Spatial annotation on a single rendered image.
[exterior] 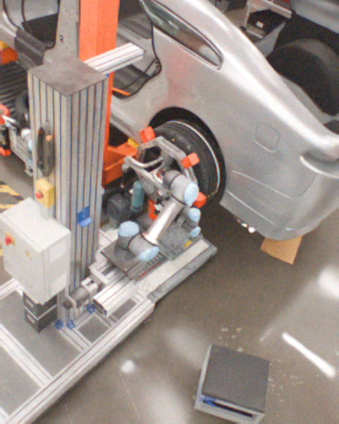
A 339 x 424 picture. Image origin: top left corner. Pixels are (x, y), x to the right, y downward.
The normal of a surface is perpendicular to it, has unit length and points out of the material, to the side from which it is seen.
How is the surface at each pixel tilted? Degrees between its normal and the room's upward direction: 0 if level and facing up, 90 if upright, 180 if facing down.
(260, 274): 0
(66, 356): 0
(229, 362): 0
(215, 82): 80
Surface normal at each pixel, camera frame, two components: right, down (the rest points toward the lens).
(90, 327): 0.15, -0.71
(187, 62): -0.65, 0.30
